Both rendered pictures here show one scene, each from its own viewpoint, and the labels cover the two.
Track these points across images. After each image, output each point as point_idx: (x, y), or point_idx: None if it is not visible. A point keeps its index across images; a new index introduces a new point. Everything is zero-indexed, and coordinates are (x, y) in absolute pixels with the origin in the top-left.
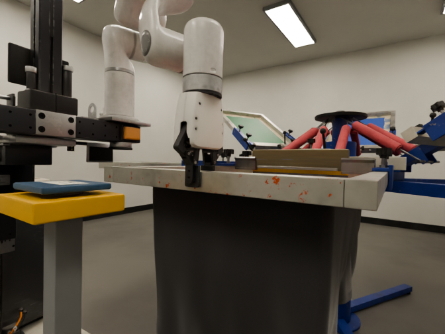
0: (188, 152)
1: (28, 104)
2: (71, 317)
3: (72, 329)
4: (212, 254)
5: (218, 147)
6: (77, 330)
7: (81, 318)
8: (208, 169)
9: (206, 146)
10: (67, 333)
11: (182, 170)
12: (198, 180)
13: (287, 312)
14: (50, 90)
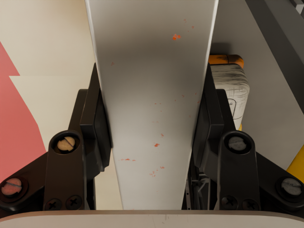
0: (297, 191)
1: None
2: (301, 40)
3: (294, 32)
4: None
5: (30, 220)
6: (287, 29)
7: (287, 36)
8: (105, 126)
9: (183, 220)
10: (299, 30)
11: (188, 167)
12: (211, 77)
13: None
14: None
